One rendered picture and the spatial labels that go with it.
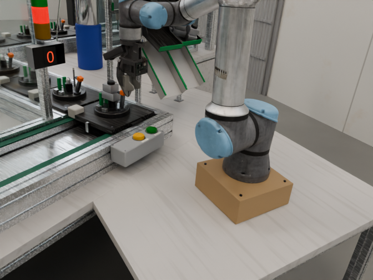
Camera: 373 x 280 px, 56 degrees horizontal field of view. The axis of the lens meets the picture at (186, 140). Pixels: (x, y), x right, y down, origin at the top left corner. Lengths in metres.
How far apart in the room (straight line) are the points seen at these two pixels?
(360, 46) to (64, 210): 3.33
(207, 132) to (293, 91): 3.56
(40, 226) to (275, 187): 0.68
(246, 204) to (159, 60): 0.84
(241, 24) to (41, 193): 0.70
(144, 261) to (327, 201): 0.64
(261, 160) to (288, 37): 3.46
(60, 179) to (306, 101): 3.56
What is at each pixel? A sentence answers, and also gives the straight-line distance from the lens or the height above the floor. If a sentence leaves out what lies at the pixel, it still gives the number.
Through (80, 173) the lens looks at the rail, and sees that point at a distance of 1.14.
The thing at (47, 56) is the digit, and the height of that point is 1.20.
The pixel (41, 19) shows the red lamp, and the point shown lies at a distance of 1.27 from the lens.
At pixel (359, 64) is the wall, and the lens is 3.90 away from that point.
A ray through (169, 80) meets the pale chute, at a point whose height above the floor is 1.04.
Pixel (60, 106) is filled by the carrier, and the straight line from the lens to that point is 1.48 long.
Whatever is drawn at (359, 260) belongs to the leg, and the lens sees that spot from 1.49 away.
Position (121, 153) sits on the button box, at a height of 0.95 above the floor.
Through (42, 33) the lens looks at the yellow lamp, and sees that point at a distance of 1.28.
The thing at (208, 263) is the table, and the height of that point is 0.86.
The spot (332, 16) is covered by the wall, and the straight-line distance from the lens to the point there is 4.08.
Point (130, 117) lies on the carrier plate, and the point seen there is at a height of 0.97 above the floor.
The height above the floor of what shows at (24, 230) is 0.86.
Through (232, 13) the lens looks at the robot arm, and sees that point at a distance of 0.85.
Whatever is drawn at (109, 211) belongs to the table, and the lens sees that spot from 1.07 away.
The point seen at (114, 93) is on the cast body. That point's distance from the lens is 1.37.
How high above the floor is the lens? 1.53
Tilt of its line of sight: 28 degrees down
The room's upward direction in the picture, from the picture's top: 5 degrees clockwise
